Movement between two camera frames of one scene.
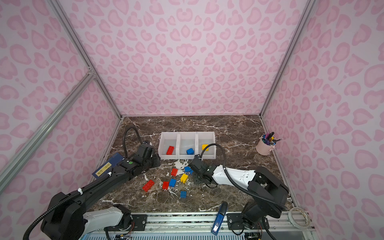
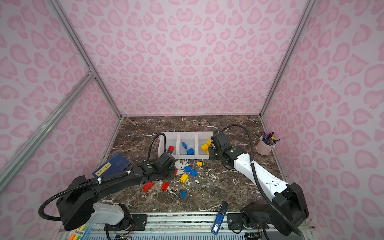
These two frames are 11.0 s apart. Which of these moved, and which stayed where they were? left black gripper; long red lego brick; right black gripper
Moved: right black gripper; left black gripper
Stayed: long red lego brick
